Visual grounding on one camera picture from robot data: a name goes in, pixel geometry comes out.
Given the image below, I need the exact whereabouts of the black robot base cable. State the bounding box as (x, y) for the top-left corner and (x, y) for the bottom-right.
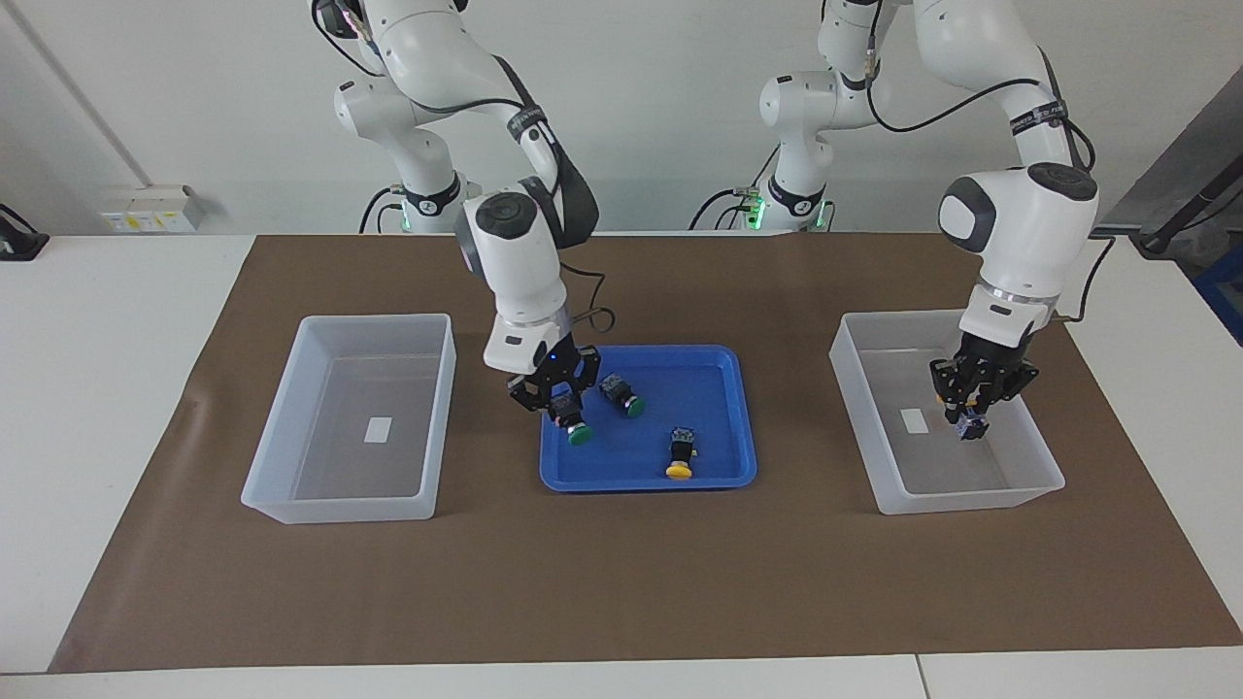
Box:
(357, 186), (409, 236)
(688, 146), (783, 232)

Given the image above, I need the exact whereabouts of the brown table mat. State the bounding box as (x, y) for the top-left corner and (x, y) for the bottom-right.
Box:
(49, 233), (1243, 674)

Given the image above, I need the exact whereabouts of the blue plastic tray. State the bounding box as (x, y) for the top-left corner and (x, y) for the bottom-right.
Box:
(539, 345), (758, 493)

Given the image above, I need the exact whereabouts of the white wall cable duct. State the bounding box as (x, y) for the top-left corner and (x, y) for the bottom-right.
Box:
(10, 0), (156, 191)

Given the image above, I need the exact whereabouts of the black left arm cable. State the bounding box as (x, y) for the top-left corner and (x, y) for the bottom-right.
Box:
(864, 39), (1118, 321)

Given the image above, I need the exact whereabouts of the blue crate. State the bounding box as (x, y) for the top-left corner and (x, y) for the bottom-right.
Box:
(1193, 248), (1243, 348)

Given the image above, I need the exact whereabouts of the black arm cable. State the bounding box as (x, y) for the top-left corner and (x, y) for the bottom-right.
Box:
(316, 0), (618, 336)
(864, 39), (1118, 321)

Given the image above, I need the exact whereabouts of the black metal bar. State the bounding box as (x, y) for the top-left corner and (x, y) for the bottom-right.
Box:
(1138, 160), (1243, 255)

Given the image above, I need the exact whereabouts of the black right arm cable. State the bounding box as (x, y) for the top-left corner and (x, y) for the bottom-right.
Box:
(316, 0), (618, 336)

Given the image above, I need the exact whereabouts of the white wall outlet box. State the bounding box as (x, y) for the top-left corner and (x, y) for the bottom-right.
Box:
(100, 184), (207, 235)

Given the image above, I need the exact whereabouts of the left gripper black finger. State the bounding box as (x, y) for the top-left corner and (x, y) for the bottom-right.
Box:
(929, 351), (978, 430)
(976, 338), (1040, 430)

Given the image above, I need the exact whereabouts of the black desk stand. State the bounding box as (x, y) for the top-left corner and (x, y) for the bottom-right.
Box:
(0, 202), (51, 263)

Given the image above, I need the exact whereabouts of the translucent white plastic box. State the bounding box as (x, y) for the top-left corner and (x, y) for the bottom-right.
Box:
(829, 311), (1066, 516)
(241, 313), (457, 525)

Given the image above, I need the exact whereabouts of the green push button switch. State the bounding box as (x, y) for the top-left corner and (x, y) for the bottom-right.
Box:
(598, 374), (647, 419)
(549, 383), (595, 448)

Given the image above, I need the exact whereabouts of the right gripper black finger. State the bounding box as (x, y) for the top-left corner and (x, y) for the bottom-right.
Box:
(558, 345), (603, 414)
(505, 367), (558, 422)

